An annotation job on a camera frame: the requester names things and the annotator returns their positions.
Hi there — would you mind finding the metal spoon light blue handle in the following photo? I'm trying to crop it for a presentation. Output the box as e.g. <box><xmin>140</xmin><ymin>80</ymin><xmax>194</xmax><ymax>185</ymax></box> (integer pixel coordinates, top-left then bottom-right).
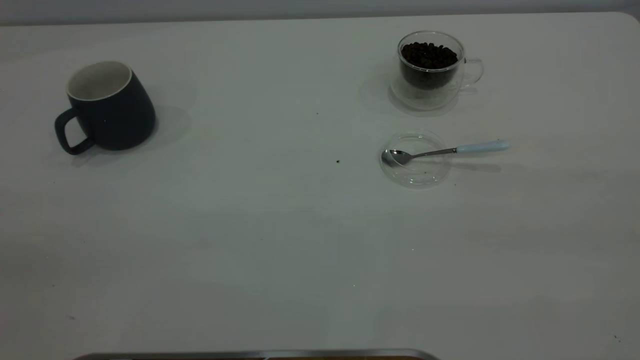
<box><xmin>381</xmin><ymin>140</ymin><xmax>511</xmax><ymax>168</ymax></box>

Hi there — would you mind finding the dark grey ceramic mug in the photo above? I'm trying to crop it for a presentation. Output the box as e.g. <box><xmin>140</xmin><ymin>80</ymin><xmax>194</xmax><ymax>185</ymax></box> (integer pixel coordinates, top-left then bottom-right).
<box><xmin>54</xmin><ymin>60</ymin><xmax>157</xmax><ymax>156</ymax></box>

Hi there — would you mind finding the dark coffee beans pile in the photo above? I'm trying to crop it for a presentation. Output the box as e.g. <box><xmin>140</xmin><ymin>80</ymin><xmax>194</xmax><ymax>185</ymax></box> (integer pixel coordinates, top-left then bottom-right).
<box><xmin>401</xmin><ymin>42</ymin><xmax>459</xmax><ymax>91</ymax></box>

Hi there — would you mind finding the clear round glass saucer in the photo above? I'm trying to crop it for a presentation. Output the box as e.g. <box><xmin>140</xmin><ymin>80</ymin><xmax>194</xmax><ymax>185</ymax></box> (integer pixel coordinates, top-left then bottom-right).
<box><xmin>379</xmin><ymin>130</ymin><xmax>452</xmax><ymax>188</ymax></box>

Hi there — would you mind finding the clear double-wall glass cup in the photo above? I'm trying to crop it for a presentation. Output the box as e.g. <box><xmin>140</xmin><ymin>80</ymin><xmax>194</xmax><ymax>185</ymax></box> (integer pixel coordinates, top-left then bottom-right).
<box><xmin>390</xmin><ymin>30</ymin><xmax>485</xmax><ymax>112</ymax></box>

